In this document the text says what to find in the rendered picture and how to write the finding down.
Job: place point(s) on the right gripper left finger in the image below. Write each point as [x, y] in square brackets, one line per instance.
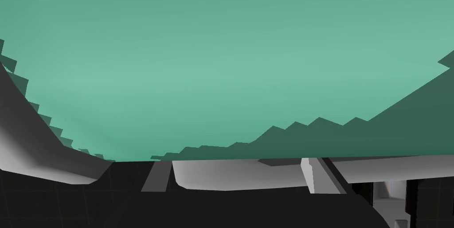
[156, 177]

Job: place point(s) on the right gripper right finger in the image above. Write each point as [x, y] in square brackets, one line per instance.
[321, 180]

